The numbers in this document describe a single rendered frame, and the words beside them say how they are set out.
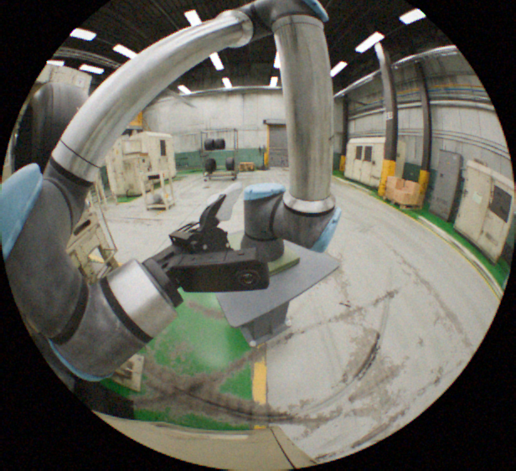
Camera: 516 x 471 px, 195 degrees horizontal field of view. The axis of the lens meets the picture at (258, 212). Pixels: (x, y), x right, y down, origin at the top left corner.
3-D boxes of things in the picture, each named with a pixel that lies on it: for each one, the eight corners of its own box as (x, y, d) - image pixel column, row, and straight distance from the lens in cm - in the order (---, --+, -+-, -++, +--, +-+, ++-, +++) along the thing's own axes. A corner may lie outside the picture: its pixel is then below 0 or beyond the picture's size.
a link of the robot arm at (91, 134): (234, 17, 63) (39, 207, 38) (266, 1, 58) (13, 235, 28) (251, 42, 62) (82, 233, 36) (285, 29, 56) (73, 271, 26)
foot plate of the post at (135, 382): (140, 391, 122) (136, 390, 119) (109, 377, 139) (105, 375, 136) (145, 357, 124) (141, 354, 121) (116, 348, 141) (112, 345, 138)
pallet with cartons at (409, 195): (422, 209, 576) (428, 186, 567) (401, 209, 473) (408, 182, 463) (404, 200, 619) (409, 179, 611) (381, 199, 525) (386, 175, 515)
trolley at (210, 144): (236, 181, 563) (235, 128, 561) (203, 182, 597) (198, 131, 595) (239, 178, 629) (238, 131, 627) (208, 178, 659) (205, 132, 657)
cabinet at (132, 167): (139, 197, 534) (132, 157, 525) (127, 198, 576) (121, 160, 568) (155, 189, 601) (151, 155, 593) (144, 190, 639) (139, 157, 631)
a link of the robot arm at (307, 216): (295, 221, 61) (276, 13, 61) (337, 235, 57) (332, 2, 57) (274, 245, 52) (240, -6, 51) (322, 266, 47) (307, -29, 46)
